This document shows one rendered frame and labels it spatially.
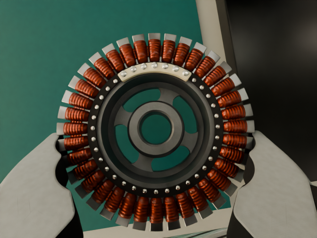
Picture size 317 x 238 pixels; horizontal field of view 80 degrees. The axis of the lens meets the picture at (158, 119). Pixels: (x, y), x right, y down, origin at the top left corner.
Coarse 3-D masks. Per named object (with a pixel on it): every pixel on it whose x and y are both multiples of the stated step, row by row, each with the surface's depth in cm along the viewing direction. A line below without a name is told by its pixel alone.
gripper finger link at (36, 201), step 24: (48, 144) 10; (24, 168) 9; (48, 168) 9; (0, 192) 8; (24, 192) 7; (48, 192) 7; (0, 216) 7; (24, 216) 7; (48, 216) 7; (72, 216) 7
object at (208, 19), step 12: (204, 0) 20; (204, 12) 20; (216, 12) 20; (204, 24) 19; (216, 24) 19; (204, 36) 19; (216, 36) 19; (216, 48) 19; (240, 168) 19; (180, 216) 19; (216, 216) 19; (228, 216) 19; (108, 228) 19; (120, 228) 19; (192, 228) 19; (204, 228) 19; (216, 228) 19
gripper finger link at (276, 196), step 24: (264, 144) 10; (264, 168) 8; (288, 168) 8; (240, 192) 7; (264, 192) 7; (288, 192) 7; (240, 216) 6; (264, 216) 6; (288, 216) 6; (312, 216) 6
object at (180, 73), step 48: (144, 48) 11; (192, 48) 11; (96, 96) 11; (192, 96) 12; (240, 96) 10; (96, 144) 11; (144, 144) 11; (192, 144) 13; (240, 144) 10; (96, 192) 10; (144, 192) 10; (192, 192) 10
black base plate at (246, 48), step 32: (224, 0) 17; (256, 0) 17; (288, 0) 17; (224, 32) 19; (256, 32) 17; (288, 32) 17; (256, 64) 17; (288, 64) 17; (256, 96) 17; (288, 96) 17; (256, 128) 17; (288, 128) 17
